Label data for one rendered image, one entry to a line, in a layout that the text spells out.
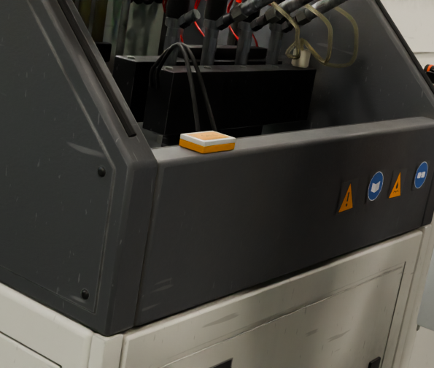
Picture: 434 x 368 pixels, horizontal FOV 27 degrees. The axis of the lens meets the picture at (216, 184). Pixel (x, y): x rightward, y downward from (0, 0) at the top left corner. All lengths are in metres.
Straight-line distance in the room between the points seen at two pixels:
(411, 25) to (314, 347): 0.74
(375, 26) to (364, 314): 0.42
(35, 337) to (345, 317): 0.48
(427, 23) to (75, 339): 1.12
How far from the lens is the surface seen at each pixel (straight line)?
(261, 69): 1.29
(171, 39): 1.17
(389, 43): 1.37
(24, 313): 0.89
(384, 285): 1.30
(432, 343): 1.58
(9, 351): 0.93
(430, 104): 1.34
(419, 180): 1.30
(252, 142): 0.94
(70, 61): 0.81
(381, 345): 1.38
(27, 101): 0.85
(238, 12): 1.21
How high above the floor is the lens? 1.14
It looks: 15 degrees down
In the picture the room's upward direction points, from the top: 10 degrees clockwise
